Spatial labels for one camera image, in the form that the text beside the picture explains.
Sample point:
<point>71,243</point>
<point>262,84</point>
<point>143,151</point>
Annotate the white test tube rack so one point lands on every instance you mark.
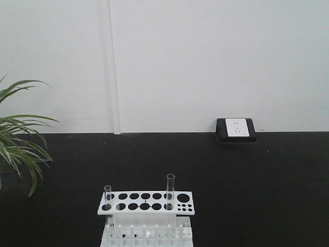
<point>140,218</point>

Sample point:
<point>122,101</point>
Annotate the white wall trunking strip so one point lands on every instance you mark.
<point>112,75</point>

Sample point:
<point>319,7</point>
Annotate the green potted plant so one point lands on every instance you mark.
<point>16,152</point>

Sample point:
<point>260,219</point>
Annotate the white socket on black box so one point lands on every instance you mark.
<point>230,130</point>

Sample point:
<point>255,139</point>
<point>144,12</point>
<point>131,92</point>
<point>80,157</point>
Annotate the short transparent test tube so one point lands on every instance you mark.
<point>107,197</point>

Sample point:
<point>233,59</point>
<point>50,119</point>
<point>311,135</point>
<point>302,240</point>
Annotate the tall transparent test tube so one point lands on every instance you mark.
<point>170,191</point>

